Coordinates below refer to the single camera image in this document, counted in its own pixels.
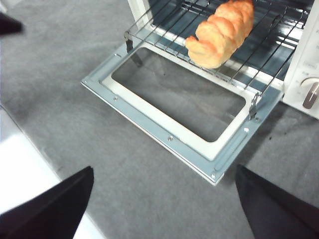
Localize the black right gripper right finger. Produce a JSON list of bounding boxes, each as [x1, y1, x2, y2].
[[235, 164, 319, 239]]

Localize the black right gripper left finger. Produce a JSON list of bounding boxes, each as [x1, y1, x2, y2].
[[0, 166, 95, 239]]

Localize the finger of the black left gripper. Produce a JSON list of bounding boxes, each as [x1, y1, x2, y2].
[[0, 12, 23, 36]]

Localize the glass oven door with handle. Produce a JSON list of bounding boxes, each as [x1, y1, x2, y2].
[[81, 41, 285, 186]]

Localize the golden brown bread loaf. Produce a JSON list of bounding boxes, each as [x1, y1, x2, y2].
[[184, 0, 255, 69]]

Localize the white oven knob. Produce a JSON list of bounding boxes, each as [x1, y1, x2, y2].
[[300, 77, 319, 110]]

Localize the white Toshiba toaster oven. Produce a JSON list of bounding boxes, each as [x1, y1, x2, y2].
[[127, 0, 319, 118]]

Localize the metal wire oven rack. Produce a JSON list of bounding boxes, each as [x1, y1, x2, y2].
[[124, 0, 315, 120]]

